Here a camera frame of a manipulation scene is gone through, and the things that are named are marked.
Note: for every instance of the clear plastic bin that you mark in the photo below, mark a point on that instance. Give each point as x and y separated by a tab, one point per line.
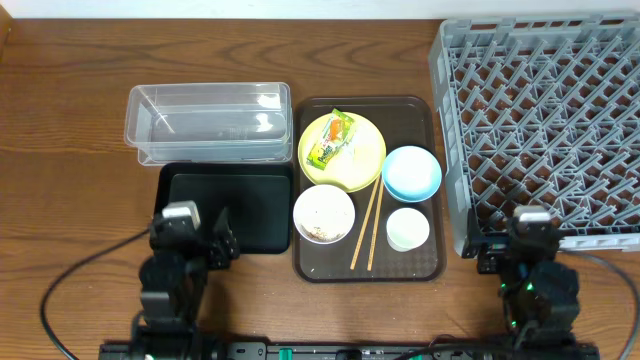
229	122

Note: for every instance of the clear plastic wrapper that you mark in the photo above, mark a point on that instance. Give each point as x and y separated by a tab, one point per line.
363	143

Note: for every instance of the light blue bowl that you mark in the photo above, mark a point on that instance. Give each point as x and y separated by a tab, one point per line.
411	174

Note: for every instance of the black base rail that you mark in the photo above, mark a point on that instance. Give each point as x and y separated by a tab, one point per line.
262	351

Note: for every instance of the green orange snack wrapper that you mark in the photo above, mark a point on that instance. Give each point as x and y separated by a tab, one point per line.
337	132

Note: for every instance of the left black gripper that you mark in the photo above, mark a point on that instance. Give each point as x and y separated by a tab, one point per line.
198	240

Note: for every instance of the yellow plate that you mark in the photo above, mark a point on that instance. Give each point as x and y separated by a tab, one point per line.
340	172

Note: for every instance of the white pink bowl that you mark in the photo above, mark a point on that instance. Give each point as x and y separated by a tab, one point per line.
323	214

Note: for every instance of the right wooden chopstick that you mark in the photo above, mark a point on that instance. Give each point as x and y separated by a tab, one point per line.
375	225

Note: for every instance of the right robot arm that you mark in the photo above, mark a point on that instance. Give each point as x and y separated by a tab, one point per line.
539	294

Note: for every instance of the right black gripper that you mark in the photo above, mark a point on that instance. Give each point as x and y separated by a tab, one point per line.
507	245

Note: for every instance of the left wooden chopstick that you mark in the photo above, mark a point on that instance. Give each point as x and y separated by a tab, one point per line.
364	224

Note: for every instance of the grey dishwasher rack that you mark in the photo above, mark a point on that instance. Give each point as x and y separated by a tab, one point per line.
542	111

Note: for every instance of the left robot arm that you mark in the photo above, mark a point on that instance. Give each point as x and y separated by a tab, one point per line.
173	280

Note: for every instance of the white cup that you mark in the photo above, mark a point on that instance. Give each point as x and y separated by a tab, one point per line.
407	229

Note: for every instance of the black tray bin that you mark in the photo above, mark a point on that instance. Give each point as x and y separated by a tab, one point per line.
259	198

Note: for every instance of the wooden chopstick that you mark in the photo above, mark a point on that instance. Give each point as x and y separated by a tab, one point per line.
364	224
375	225

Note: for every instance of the brown serving tray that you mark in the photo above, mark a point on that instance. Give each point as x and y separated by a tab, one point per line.
402	120

